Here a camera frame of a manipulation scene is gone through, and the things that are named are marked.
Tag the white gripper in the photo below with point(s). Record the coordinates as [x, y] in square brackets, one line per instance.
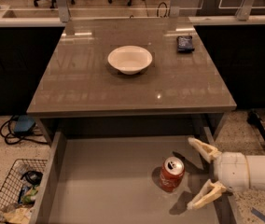
[231, 171]

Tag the red coke can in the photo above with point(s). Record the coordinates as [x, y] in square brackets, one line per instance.
[171, 174]

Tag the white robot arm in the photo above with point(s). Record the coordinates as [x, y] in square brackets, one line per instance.
[256, 169]

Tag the grey open drawer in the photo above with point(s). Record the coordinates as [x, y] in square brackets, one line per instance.
[116, 181]

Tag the grey counter cabinet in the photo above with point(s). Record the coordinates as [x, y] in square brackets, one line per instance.
[79, 81]

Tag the dark blue snack bag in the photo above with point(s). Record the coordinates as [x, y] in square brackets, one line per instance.
[184, 43]

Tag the white bowl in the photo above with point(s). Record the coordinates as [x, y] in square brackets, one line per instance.
[130, 60]

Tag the black item in basket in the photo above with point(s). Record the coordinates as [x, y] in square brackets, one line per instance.
[33, 177]

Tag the green snack bag in basket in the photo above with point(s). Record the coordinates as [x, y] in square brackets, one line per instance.
[28, 194]

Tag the blue box on floor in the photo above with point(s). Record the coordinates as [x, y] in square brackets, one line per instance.
[24, 125]

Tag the yellow snack bag in basket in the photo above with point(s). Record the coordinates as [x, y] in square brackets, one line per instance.
[18, 216]

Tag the wire basket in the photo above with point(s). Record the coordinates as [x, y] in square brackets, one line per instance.
[13, 186]

